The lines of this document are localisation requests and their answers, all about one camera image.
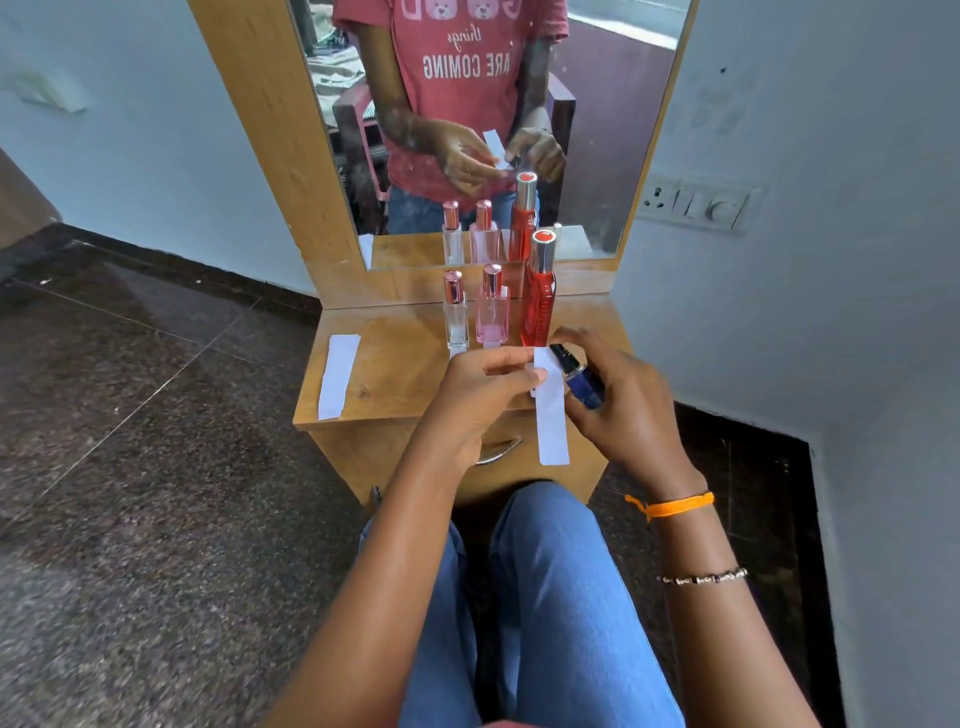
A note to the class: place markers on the wooden dressing table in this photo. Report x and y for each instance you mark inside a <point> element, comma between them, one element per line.
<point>405,352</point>

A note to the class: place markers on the dressing table mirror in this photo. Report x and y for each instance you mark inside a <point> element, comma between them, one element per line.
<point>600,135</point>

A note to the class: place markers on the person's right hand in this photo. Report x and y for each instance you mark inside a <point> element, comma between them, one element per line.
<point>637,420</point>

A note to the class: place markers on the blue jeans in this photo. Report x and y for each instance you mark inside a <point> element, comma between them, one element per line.
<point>559,600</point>

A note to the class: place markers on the person's left thumb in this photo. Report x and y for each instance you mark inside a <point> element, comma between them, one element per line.
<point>521,385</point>

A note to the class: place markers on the blue perfume bottle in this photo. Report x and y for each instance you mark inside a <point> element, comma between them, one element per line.
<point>586,384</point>

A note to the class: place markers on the person's left forearm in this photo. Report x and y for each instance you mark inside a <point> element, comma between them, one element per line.
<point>375,600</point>

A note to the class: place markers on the white wall switch board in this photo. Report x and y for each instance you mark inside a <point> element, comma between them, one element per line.
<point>701,202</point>

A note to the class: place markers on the person's right forearm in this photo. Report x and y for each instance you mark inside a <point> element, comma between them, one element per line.
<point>720,622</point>

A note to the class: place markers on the person's right thumb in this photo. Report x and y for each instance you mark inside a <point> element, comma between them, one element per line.
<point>583,420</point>

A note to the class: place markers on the pink perfume bottle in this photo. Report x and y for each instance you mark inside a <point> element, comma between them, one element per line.
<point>492,315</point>

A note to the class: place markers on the clear perfume bottle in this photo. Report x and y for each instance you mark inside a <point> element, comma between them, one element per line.
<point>455,319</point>

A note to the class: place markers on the person's left hand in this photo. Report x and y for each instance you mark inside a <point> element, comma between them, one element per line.
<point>461,409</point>

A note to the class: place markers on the tall red perfume bottle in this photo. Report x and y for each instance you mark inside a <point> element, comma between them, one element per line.
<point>538,300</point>

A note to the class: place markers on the white paper strip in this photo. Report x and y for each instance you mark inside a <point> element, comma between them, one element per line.
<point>551,427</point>
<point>338,375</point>

